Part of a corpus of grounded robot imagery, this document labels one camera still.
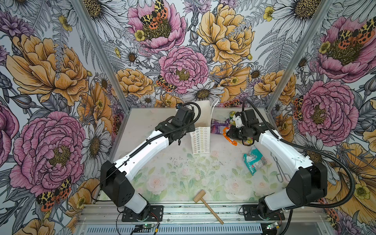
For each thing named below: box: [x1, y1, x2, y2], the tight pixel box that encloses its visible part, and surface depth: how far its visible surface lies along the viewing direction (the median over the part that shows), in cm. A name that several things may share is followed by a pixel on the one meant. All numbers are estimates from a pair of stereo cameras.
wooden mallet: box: [193, 189, 224, 225], surface depth 79 cm
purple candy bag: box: [210, 118, 231, 135], surface depth 107 cm
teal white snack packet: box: [242, 145, 267, 176], surface depth 90 cm
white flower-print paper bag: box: [189, 98, 219, 155], surface depth 87 cm
